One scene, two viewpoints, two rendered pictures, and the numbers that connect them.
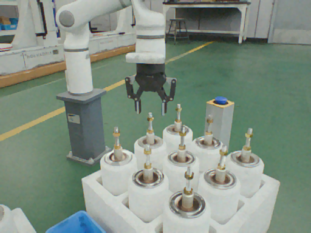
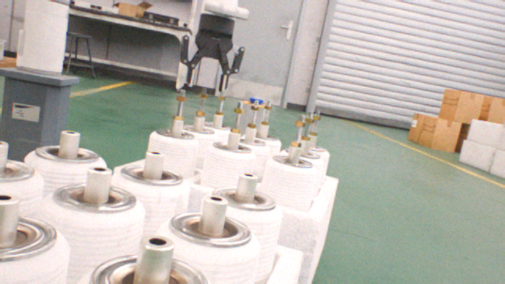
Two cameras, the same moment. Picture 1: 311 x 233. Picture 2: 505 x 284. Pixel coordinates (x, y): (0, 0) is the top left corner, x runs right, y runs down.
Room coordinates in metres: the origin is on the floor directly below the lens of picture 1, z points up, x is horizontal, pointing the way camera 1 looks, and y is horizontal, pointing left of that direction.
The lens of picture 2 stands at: (-0.24, 0.43, 0.40)
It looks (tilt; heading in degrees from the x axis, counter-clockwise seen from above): 9 degrees down; 327
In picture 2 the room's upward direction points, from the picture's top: 11 degrees clockwise
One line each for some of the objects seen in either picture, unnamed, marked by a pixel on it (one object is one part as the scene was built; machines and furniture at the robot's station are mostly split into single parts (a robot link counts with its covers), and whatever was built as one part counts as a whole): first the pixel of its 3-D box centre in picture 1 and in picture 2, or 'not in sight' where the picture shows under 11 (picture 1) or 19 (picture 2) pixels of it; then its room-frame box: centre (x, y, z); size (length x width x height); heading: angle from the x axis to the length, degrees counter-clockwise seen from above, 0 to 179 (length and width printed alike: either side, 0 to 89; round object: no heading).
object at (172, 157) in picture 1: (181, 158); (248, 141); (0.55, -0.07, 0.25); 0.08 x 0.08 x 0.01
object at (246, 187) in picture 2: not in sight; (245, 188); (0.17, 0.16, 0.26); 0.02 x 0.02 x 0.03
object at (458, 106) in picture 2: not in sight; (460, 106); (2.44, -3.62, 0.45); 0.30 x 0.24 x 0.30; 156
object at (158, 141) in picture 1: (150, 142); (197, 130); (0.64, 0.02, 0.25); 0.08 x 0.08 x 0.01
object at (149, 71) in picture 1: (150, 73); (215, 36); (0.64, 0.01, 0.46); 0.08 x 0.08 x 0.09
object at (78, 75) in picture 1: (79, 71); (44, 38); (0.96, 0.30, 0.39); 0.09 x 0.09 x 0.17; 64
